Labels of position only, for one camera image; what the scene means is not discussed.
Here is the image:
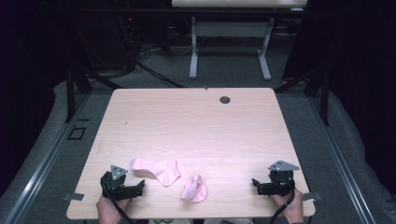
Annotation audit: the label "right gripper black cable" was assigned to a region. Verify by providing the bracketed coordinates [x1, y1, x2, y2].
[268, 176, 296, 224]

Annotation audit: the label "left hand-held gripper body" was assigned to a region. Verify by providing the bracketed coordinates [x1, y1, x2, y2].
[99, 164, 139, 202]

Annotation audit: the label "white table with metal legs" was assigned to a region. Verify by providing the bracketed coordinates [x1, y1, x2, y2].
[171, 0, 309, 81]

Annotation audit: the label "black metal frame stand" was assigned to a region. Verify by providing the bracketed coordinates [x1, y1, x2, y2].
[274, 62, 332, 127]
[64, 18, 125, 124]

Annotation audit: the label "black floor cables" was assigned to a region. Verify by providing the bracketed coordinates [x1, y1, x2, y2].
[115, 12, 188, 90]

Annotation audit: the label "long pink sock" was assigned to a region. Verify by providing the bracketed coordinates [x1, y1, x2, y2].
[129, 158, 182, 188]

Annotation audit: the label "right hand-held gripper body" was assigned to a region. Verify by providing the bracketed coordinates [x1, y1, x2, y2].
[260, 160, 301, 197]

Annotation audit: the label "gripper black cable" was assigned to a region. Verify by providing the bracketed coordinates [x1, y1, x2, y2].
[102, 186, 135, 224]
[268, 176, 296, 224]

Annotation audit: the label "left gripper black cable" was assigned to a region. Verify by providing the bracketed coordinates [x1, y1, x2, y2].
[102, 186, 135, 224]

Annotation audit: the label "grey metal table bracket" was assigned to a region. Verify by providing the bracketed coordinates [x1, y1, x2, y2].
[302, 191, 323, 202]
[62, 192, 85, 202]

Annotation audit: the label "person's left hand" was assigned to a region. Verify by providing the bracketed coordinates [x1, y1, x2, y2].
[95, 195, 131, 224]

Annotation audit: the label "aluminium floor rail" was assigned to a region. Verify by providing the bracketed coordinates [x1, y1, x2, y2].
[3, 92, 92, 224]
[306, 92, 377, 224]

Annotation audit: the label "person's right hand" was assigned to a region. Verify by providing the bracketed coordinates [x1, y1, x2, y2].
[270, 188, 304, 224]

